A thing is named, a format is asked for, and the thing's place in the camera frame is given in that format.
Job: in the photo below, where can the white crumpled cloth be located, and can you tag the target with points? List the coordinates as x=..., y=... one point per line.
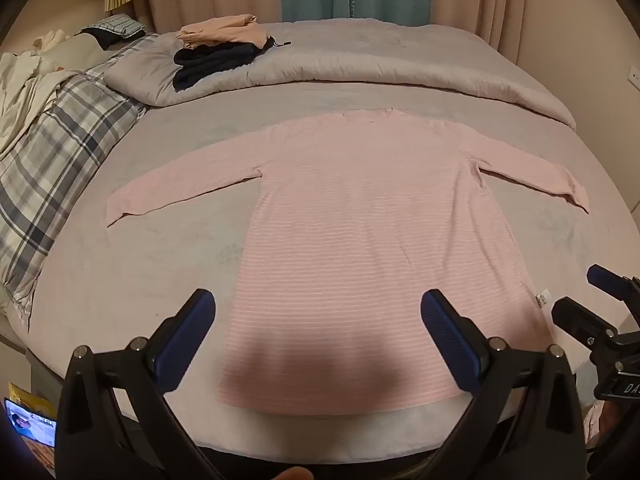
x=20, y=85

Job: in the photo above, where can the yellow package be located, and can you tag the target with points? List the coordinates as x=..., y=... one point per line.
x=27, y=392

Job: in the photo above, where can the person's left hand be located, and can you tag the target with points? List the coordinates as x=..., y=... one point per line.
x=292, y=474

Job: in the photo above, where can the grey quilt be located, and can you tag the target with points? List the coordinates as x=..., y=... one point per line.
x=375, y=55

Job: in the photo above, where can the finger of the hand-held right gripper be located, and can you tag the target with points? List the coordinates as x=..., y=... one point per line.
x=580, y=320
x=607, y=280

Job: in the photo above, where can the smartphone with lit screen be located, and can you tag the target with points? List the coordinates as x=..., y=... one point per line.
x=30, y=422

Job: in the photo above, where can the plaid grey blanket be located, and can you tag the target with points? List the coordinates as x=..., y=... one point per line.
x=50, y=170

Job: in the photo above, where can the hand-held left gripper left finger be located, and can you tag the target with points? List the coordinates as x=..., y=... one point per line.
x=187, y=340

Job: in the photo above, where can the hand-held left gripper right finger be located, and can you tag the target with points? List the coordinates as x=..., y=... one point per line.
x=450, y=340

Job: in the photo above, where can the bed with pinkish sheet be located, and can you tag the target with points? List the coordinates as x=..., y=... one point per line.
x=175, y=260

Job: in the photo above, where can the navy folded garment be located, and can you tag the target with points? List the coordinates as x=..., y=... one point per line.
x=210, y=65

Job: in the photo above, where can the pink striped long-sleeve shirt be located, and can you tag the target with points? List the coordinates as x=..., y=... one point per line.
x=350, y=235

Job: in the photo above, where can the striped pillow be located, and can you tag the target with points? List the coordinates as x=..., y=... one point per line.
x=117, y=25

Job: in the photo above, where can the person's right hand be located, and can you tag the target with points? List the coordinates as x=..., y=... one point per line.
x=615, y=422

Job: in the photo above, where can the peach folded garment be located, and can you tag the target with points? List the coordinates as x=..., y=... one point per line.
x=225, y=30

